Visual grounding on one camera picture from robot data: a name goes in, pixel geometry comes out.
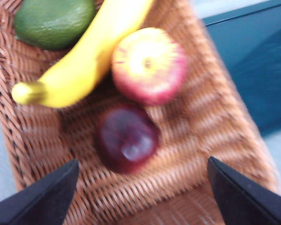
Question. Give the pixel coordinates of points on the black rectangular tray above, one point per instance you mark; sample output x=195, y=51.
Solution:
x=257, y=70

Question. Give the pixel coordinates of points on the yellow banana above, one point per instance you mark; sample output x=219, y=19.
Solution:
x=84, y=70

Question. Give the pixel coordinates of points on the red apple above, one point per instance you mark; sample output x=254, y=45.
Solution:
x=150, y=68

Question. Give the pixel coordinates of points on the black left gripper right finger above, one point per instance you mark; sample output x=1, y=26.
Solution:
x=248, y=204

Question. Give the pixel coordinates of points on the green avocado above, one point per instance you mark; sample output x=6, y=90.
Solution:
x=53, y=23

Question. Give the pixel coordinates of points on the dark purple plum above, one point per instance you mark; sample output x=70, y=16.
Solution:
x=126, y=138

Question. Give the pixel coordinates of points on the brown wicker basket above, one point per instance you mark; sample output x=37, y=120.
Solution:
x=189, y=150

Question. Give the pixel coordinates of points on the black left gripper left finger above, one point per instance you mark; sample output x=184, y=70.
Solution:
x=37, y=204

